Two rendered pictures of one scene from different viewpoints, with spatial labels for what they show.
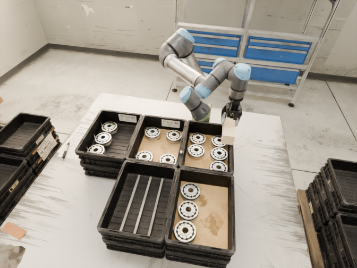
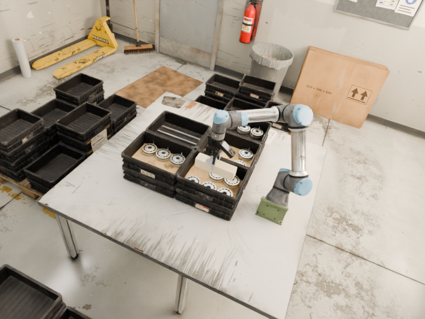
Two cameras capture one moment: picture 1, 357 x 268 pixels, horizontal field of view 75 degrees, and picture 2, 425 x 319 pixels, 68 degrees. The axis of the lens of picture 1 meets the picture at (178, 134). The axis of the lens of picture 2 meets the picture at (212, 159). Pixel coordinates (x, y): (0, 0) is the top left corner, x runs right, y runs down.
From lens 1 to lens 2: 2.02 m
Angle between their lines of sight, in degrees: 67
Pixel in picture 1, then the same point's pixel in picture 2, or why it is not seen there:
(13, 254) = (177, 104)
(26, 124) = not seen: hidden behind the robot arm
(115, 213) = (178, 127)
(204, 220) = (153, 162)
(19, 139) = not seen: hidden behind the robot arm
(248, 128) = (259, 260)
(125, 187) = (195, 133)
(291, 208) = (143, 243)
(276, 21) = not seen: outside the picture
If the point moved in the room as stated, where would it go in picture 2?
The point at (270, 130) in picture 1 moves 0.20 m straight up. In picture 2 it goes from (254, 287) to (262, 269)
